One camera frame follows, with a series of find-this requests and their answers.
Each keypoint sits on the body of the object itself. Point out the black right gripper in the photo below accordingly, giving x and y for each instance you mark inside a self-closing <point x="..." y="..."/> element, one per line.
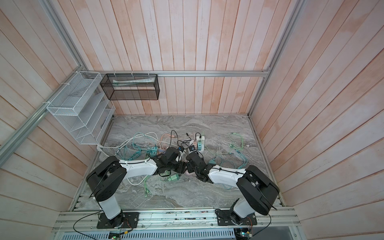
<point x="189" y="168"/>

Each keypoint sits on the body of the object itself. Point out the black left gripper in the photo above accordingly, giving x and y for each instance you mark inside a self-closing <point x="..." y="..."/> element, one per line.
<point x="182" y="167"/>

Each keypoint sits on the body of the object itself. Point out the light green USB charger plug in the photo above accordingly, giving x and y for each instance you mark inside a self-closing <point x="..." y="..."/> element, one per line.
<point x="173" y="178"/>

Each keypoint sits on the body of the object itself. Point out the teal USB charger plug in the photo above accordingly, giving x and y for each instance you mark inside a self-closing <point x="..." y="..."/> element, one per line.
<point x="211" y="162"/>

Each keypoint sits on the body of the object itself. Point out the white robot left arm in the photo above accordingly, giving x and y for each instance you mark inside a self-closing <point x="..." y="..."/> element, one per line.
<point x="105" y="179"/>

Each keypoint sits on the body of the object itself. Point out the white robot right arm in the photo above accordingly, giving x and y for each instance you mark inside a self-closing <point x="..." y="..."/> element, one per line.
<point x="259" y="191"/>

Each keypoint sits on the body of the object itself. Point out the teal charger on blue strip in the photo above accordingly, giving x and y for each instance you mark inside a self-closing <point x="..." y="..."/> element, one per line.
<point x="153" y="151"/>

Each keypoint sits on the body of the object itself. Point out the white power strip cube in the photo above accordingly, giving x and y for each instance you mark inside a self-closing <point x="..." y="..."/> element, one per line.
<point x="201" y="139"/>

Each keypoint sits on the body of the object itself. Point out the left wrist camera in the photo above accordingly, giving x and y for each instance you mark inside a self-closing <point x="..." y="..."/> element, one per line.
<point x="181" y="148"/>

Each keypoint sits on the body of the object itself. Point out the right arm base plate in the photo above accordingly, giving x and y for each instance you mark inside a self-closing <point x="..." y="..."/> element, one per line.
<point x="240" y="213"/>

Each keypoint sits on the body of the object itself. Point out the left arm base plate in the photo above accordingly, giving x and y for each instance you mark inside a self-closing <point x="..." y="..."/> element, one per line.
<point x="125" y="220"/>

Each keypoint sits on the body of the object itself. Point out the black mesh wall basket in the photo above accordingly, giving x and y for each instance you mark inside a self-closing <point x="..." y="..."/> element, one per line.
<point x="127" y="87"/>

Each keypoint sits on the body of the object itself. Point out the white wire mesh shelf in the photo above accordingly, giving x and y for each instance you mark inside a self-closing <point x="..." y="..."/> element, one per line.
<point x="84" y="113"/>

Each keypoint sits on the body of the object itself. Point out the aluminium front rail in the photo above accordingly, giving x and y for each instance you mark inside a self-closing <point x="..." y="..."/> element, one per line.
<point x="169" y="219"/>

